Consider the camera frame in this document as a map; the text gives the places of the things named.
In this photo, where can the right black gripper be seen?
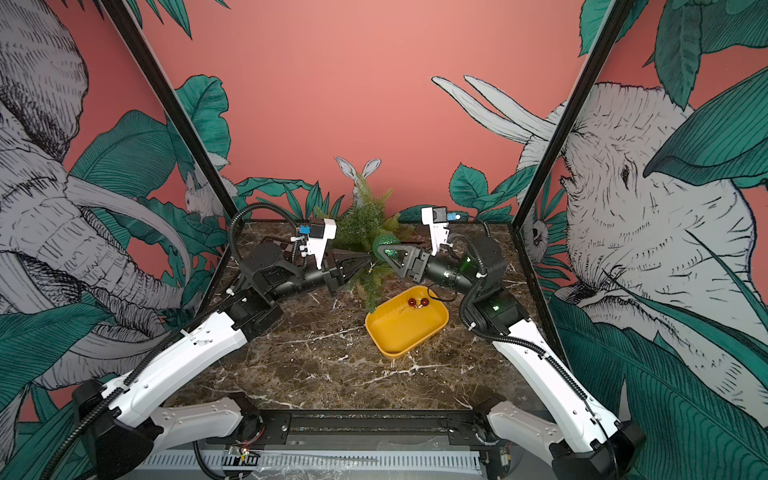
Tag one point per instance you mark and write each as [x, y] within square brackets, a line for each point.
[432, 264]

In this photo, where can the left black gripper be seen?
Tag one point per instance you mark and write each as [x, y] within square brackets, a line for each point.
[332, 275]

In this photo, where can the green glitter ball ornament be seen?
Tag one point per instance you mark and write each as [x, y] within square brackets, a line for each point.
[381, 245]

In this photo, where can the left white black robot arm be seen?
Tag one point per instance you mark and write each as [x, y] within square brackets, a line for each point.
[119, 422]

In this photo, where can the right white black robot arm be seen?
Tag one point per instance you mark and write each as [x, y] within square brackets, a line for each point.
[583, 439]

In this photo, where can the small green christmas tree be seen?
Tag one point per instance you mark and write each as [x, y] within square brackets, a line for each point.
[356, 229]

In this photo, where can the yellow plastic tray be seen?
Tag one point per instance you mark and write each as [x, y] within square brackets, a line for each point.
[395, 328]

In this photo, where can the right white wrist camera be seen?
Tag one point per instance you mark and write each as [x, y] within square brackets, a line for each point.
[438, 219]

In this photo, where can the left black frame post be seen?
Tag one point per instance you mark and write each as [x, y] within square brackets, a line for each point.
[122, 18]

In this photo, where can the black frame post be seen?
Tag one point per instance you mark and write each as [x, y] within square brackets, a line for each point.
[122, 18]
[610, 28]

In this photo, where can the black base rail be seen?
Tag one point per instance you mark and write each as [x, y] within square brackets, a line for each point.
[273, 427]

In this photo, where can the white slotted cable duct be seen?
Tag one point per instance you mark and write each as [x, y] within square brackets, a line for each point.
[460, 462]

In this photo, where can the right black frame post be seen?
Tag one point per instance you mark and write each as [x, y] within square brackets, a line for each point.
[610, 28]

